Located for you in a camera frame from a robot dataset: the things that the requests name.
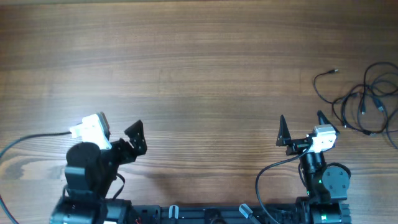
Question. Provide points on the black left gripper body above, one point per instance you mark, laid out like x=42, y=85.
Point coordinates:
x=119, y=153

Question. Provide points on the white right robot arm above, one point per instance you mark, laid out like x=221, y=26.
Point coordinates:
x=326, y=183

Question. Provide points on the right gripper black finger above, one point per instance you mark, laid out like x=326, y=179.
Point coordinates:
x=322, y=119
x=283, y=137

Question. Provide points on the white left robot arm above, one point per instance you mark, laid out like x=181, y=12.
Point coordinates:
x=90, y=172

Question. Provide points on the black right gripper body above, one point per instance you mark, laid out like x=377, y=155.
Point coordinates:
x=311, y=163

